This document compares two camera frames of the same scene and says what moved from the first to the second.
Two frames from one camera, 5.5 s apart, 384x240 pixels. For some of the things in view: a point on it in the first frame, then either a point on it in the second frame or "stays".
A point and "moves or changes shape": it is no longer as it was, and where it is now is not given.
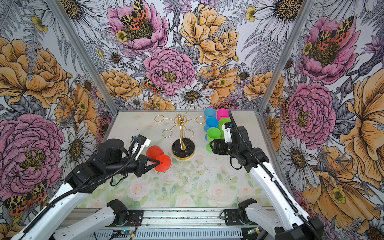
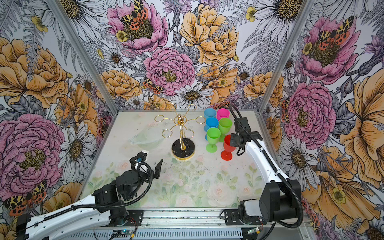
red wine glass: (156, 153) moves or changes shape
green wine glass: (222, 121) stays
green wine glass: (212, 133) stays
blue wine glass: (211, 122) stays
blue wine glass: (209, 112) stays
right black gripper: (218, 146) -> (233, 136)
